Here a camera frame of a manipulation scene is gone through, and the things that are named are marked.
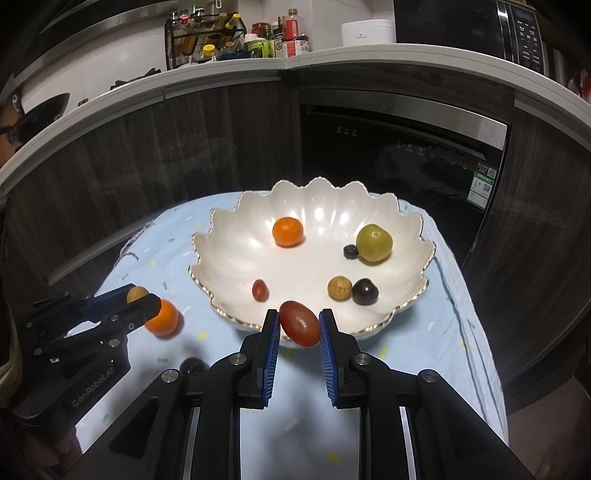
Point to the green jar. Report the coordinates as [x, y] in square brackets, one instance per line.
[256, 46]

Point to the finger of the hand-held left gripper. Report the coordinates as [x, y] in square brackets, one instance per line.
[138, 314]
[108, 302]

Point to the green grape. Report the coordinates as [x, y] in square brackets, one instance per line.
[375, 243]

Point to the dark wood cabinet door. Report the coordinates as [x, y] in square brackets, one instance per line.
[545, 254]
[184, 147]

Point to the white jar red label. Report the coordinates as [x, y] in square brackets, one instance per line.
[296, 47]

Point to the red plastic bottle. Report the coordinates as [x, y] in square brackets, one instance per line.
[292, 25]

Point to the red lid jar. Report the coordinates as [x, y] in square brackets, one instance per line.
[261, 28]

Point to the black dishwasher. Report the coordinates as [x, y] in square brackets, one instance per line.
[392, 184]

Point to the white rice cooker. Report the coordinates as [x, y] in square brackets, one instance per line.
[368, 32]

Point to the white scalloped bowl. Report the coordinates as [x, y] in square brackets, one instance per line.
[314, 272]

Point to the black microwave oven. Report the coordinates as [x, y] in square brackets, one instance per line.
[452, 23]

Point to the small orange tangerine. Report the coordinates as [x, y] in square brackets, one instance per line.
[165, 322]
[287, 232]

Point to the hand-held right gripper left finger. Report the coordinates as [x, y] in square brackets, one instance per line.
[271, 360]

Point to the tan longan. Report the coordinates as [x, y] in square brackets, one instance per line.
[340, 287]
[137, 293]

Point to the small red cherry tomato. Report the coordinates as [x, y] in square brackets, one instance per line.
[260, 290]

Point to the dark purple grape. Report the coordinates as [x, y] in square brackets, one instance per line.
[194, 365]
[364, 291]

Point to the row of condiment bottles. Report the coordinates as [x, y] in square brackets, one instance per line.
[203, 27]

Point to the yellow cap bottle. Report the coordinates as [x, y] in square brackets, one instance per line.
[208, 50]

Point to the black wok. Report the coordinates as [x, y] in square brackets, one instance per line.
[46, 113]

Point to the white kitchen countertop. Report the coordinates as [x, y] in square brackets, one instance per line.
[369, 57]

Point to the large red cherry tomato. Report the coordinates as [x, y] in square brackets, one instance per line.
[300, 323]

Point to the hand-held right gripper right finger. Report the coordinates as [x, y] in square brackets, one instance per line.
[328, 360]

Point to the colourful plastic bags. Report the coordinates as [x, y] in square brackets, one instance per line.
[579, 87]

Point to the light blue tablecloth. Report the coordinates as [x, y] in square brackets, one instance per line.
[415, 360]

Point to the black stove burner grate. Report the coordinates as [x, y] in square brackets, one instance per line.
[138, 76]

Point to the blueberry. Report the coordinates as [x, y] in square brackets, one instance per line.
[351, 251]

